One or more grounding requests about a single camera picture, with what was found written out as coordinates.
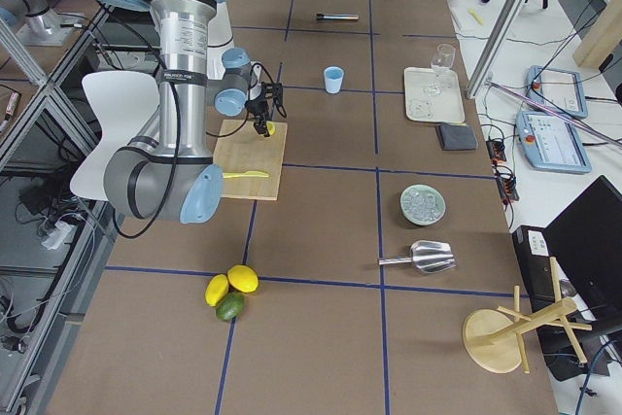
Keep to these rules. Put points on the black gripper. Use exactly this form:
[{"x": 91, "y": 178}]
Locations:
[{"x": 256, "y": 107}]

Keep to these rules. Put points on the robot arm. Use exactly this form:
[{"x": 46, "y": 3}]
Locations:
[
  {"x": 26, "y": 4},
  {"x": 166, "y": 170}
]

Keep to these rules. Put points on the light blue plastic cup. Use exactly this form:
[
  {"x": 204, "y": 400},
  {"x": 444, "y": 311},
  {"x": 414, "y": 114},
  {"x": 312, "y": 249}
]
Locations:
[{"x": 333, "y": 79}]

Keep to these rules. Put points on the whole yellow lemon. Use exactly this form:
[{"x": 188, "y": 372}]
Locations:
[
  {"x": 243, "y": 278},
  {"x": 216, "y": 290}
]

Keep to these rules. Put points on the bamboo cutting board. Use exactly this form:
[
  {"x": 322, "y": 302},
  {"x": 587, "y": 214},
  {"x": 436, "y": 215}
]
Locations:
[{"x": 245, "y": 151}]

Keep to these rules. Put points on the yellow plastic knife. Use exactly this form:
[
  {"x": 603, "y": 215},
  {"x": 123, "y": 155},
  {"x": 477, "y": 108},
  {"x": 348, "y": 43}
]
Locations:
[{"x": 246, "y": 174}]

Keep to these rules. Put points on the black metal muddler stick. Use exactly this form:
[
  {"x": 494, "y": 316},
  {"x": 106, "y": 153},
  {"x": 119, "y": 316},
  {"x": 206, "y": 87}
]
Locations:
[{"x": 336, "y": 17}]

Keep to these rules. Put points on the white chair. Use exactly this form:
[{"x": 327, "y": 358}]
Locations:
[{"x": 122, "y": 102}]

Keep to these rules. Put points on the cream plastic tray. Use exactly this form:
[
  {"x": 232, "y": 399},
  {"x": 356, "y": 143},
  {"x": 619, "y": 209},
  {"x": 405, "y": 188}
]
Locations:
[{"x": 427, "y": 100}]

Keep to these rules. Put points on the green bowl with ice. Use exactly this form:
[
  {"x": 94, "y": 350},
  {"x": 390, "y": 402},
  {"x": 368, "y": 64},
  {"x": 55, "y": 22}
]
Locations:
[{"x": 422, "y": 205}]

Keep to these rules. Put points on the dark grey folded cloth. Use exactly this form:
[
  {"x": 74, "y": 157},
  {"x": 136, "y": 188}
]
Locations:
[{"x": 453, "y": 137}]

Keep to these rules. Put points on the clear wine glass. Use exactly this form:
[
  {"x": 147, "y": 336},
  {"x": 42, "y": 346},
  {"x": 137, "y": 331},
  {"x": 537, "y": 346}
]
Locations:
[{"x": 441, "y": 62}]

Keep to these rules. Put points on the metal ice scoop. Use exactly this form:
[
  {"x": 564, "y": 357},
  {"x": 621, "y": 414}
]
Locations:
[{"x": 426, "y": 256}]

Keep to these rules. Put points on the teach pendant tablet near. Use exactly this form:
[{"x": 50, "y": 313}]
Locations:
[{"x": 551, "y": 144}]

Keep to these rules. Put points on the teach pendant tablet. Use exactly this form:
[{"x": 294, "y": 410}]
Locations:
[
  {"x": 557, "y": 89},
  {"x": 551, "y": 144}
]

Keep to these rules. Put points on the teach pendant tablet far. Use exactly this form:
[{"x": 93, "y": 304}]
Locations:
[{"x": 557, "y": 89}]

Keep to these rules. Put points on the wooden mug tree stand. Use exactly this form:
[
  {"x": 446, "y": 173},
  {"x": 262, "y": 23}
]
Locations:
[{"x": 494, "y": 338}]

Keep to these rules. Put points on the black computer monitor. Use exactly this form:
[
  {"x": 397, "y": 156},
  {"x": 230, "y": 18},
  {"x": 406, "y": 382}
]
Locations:
[{"x": 585, "y": 239}]

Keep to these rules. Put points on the aluminium frame post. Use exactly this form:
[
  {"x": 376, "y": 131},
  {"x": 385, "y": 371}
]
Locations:
[{"x": 509, "y": 12}]

